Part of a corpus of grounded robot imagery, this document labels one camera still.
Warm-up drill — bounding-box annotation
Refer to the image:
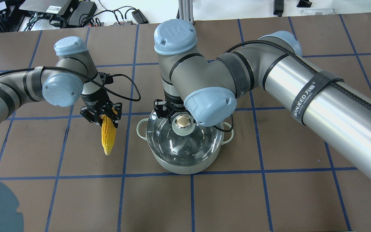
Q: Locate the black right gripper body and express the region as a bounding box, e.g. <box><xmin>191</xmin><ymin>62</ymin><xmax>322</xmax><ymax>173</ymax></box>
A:
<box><xmin>154</xmin><ymin>98</ymin><xmax>189</xmax><ymax>121</ymax></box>

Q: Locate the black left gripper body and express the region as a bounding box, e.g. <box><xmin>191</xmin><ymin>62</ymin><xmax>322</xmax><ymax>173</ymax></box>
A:
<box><xmin>80</xmin><ymin>93</ymin><xmax>122</xmax><ymax>121</ymax></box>

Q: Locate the glass pot lid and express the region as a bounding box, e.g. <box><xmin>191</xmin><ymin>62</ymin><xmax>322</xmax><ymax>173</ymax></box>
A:
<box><xmin>146</xmin><ymin>111</ymin><xmax>225</xmax><ymax>167</ymax></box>

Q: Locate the aluminium frame post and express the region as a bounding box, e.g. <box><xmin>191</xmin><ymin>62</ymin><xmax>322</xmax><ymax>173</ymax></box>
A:
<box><xmin>177</xmin><ymin>0</ymin><xmax>194</xmax><ymax>25</ymax></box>

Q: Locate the yellow corn cob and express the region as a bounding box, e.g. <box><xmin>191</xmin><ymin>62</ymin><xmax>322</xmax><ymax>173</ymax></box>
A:
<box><xmin>101</xmin><ymin>114</ymin><xmax>116</xmax><ymax>156</ymax></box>

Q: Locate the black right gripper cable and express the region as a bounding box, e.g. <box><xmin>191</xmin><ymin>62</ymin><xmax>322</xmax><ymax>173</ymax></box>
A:
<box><xmin>206</xmin><ymin>40</ymin><xmax>371</xmax><ymax>116</ymax></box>

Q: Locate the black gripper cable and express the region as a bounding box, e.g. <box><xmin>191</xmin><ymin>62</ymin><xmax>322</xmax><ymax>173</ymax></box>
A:
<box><xmin>0</xmin><ymin>66</ymin><xmax>141</xmax><ymax>103</ymax></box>
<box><xmin>206</xmin><ymin>40</ymin><xmax>371</xmax><ymax>116</ymax></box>

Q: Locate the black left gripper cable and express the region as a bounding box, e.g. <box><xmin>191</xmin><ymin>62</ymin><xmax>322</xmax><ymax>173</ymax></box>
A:
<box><xmin>0</xmin><ymin>66</ymin><xmax>141</xmax><ymax>103</ymax></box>

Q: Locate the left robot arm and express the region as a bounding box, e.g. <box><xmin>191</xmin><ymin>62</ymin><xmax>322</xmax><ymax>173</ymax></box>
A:
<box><xmin>0</xmin><ymin>36</ymin><xmax>122</xmax><ymax>128</ymax></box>

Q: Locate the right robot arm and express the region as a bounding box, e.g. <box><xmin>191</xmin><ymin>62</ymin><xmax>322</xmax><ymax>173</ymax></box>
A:
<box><xmin>154</xmin><ymin>19</ymin><xmax>371</xmax><ymax>179</ymax></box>

